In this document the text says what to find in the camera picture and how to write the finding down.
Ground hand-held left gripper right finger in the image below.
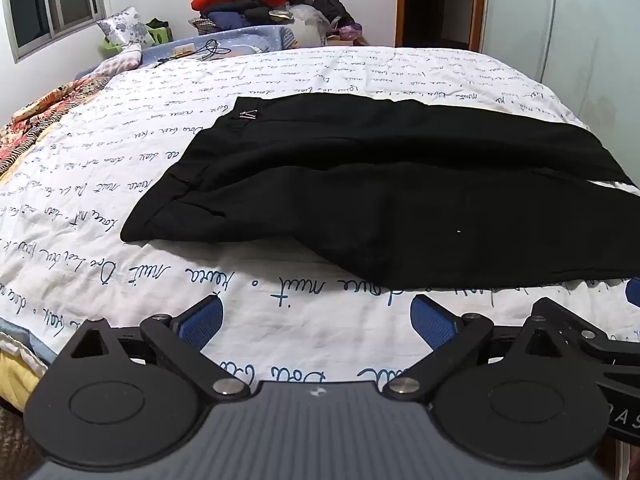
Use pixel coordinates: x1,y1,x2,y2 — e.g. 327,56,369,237
382,295,568,402

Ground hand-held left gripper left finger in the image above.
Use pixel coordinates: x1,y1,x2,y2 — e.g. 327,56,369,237
67,295,251,402

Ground black pants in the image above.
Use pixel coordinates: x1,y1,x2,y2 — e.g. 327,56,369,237
120,94,640,292

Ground white script-printed bedspread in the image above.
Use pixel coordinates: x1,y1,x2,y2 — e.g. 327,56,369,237
0,45,640,396

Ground yellow bed sheet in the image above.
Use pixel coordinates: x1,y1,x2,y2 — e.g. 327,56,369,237
0,347,51,411

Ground pale wardrobe door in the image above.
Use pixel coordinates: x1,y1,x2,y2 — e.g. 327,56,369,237
480,0,640,131

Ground red floral blanket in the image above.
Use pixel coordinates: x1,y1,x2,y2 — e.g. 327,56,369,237
0,77,108,176

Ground white patterned cloth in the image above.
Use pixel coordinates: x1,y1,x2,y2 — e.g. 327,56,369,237
75,42,143,81

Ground green plastic basket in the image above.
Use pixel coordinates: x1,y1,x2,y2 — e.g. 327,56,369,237
102,19,173,56

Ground light blue quilt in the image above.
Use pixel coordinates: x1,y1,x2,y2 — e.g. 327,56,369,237
142,25,301,63

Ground navy blue garment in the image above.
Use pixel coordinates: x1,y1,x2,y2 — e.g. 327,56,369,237
206,9,251,31

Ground blue floral pillow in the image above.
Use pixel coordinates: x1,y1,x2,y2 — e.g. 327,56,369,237
96,6,153,48

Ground white plastic bag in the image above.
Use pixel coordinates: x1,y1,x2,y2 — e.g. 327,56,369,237
290,4,333,50

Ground black folded garment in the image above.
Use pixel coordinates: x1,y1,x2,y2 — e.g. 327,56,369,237
240,5,291,26

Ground black bag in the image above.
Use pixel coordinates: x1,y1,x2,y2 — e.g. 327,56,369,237
312,0,356,36

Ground black cable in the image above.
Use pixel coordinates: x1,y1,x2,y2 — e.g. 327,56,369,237
155,39,233,66

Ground wooden door frame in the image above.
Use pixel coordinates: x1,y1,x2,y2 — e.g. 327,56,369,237
394,0,488,53

